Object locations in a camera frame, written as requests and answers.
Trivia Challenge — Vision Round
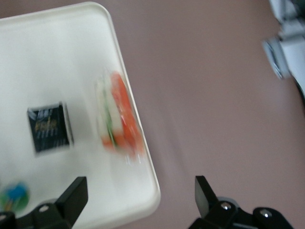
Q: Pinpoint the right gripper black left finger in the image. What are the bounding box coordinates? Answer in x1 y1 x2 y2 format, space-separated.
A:
0 176 89 229

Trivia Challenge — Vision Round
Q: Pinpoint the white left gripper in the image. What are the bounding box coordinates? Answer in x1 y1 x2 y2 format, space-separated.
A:
279 16 305 83

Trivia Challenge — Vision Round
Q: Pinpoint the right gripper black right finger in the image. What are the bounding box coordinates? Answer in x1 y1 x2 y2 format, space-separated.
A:
188 176 295 229

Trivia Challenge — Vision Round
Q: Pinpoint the sandwich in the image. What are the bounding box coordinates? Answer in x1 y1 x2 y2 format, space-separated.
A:
95 70 146 165

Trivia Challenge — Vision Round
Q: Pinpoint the white plastic tray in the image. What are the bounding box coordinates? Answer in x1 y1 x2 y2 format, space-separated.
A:
0 1 162 229

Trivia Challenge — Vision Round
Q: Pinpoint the green and blue small packet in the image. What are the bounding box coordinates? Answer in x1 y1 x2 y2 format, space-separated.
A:
0 182 31 212

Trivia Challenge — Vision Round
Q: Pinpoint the black foil snack packet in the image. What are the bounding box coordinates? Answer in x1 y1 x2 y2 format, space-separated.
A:
27 101 74 156

